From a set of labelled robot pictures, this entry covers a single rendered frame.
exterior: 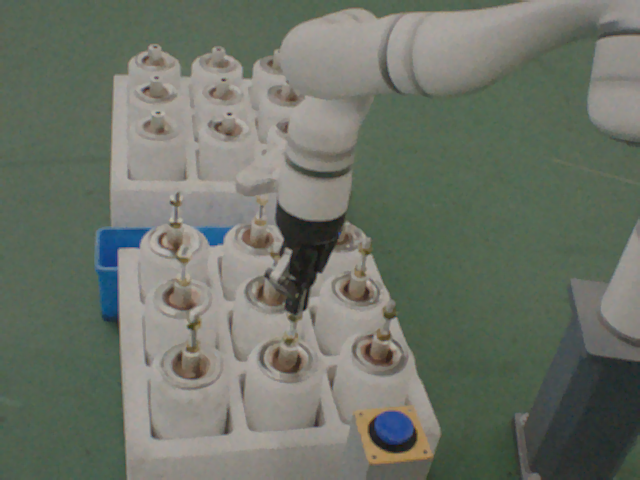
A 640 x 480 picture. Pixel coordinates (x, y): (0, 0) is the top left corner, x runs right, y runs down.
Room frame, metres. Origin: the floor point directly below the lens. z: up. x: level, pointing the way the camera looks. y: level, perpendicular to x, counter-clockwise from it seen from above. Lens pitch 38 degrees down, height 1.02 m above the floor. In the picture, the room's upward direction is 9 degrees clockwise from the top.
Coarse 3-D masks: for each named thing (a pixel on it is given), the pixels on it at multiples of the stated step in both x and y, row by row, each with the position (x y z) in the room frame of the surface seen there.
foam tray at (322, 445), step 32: (128, 256) 0.96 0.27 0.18; (128, 288) 0.89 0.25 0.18; (128, 320) 0.83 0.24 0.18; (224, 320) 0.86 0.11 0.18; (128, 352) 0.77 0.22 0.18; (224, 352) 0.80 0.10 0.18; (320, 352) 0.83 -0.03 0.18; (128, 384) 0.72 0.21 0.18; (416, 384) 0.80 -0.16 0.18; (128, 416) 0.67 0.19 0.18; (320, 416) 0.74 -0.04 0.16; (128, 448) 0.62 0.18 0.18; (160, 448) 0.63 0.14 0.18; (192, 448) 0.64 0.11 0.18; (224, 448) 0.65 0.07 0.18; (256, 448) 0.65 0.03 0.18; (288, 448) 0.66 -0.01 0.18; (320, 448) 0.68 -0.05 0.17
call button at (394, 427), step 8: (384, 416) 0.61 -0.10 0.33; (392, 416) 0.61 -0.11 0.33; (400, 416) 0.61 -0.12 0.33; (376, 424) 0.59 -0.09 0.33; (384, 424) 0.59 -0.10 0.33; (392, 424) 0.60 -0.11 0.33; (400, 424) 0.60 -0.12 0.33; (408, 424) 0.60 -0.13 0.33; (384, 432) 0.58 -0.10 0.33; (392, 432) 0.59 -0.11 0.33; (400, 432) 0.59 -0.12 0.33; (408, 432) 0.59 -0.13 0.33; (384, 440) 0.58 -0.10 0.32; (392, 440) 0.58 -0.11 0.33; (400, 440) 0.58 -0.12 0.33
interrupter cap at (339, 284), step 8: (344, 272) 0.92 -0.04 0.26; (336, 280) 0.90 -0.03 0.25; (344, 280) 0.90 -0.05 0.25; (368, 280) 0.91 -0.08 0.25; (376, 280) 0.91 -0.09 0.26; (336, 288) 0.88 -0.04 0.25; (344, 288) 0.89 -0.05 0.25; (368, 288) 0.90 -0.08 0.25; (376, 288) 0.90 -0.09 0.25; (336, 296) 0.87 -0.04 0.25; (344, 296) 0.87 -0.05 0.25; (352, 296) 0.87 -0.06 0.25; (360, 296) 0.88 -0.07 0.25; (368, 296) 0.88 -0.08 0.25; (376, 296) 0.88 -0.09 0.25; (344, 304) 0.85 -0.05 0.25; (352, 304) 0.86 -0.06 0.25; (360, 304) 0.86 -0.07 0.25; (368, 304) 0.86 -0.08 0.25; (376, 304) 0.86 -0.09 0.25
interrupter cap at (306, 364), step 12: (264, 348) 0.75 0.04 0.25; (276, 348) 0.75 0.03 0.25; (300, 348) 0.76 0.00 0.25; (312, 348) 0.76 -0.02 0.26; (264, 360) 0.73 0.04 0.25; (276, 360) 0.73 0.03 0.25; (300, 360) 0.74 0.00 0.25; (312, 360) 0.74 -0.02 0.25; (264, 372) 0.71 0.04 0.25; (276, 372) 0.71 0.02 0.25; (288, 372) 0.72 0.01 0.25; (300, 372) 0.72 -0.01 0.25; (312, 372) 0.72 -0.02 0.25
